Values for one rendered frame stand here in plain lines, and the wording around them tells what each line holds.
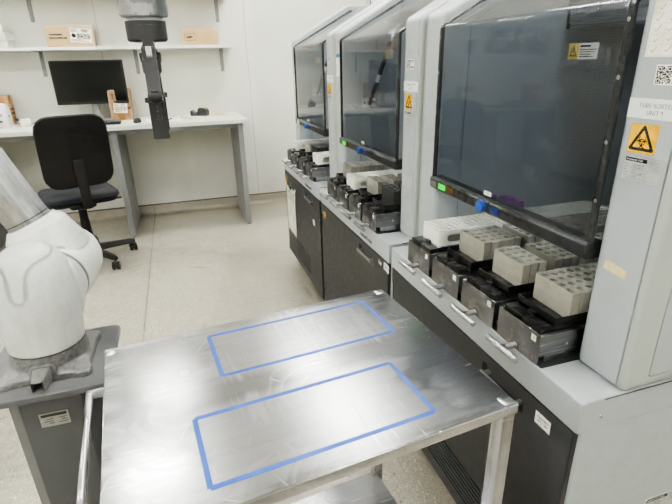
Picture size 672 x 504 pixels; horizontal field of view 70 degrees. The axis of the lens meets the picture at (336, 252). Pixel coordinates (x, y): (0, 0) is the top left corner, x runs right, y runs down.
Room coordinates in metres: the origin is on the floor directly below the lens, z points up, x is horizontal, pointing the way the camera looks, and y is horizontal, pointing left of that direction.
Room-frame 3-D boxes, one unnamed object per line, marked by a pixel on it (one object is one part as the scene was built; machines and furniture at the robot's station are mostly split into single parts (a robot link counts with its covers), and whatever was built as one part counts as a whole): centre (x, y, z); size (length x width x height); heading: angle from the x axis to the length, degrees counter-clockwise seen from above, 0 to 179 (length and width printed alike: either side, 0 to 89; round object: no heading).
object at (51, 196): (3.25, 1.76, 0.52); 0.64 x 0.60 x 1.05; 37
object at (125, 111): (4.19, 1.77, 1.02); 0.22 x 0.17 x 0.24; 17
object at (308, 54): (2.83, -0.11, 1.28); 0.61 x 0.51 x 0.63; 17
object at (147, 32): (1.02, 0.36, 1.36); 0.08 x 0.07 x 0.09; 17
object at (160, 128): (0.95, 0.33, 1.22); 0.03 x 0.01 x 0.07; 107
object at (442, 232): (1.37, -0.42, 0.83); 0.30 x 0.10 x 0.06; 107
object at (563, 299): (0.90, -0.46, 0.85); 0.12 x 0.02 x 0.06; 16
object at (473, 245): (1.19, -0.37, 0.85); 0.12 x 0.02 x 0.06; 18
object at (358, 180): (2.04, -0.21, 0.83); 0.30 x 0.10 x 0.06; 107
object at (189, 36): (4.40, 1.10, 1.52); 0.29 x 0.22 x 0.12; 106
